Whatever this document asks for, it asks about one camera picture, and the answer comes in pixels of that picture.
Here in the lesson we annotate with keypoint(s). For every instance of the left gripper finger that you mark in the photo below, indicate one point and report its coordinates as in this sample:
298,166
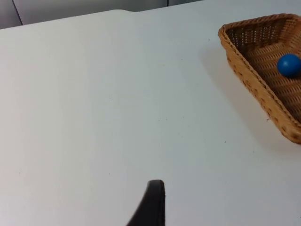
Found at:
152,207

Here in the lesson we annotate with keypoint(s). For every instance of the pale brown wicker basket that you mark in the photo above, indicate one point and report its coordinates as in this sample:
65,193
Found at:
254,70

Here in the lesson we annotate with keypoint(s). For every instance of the blue ball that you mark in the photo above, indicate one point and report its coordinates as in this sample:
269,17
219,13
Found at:
289,65

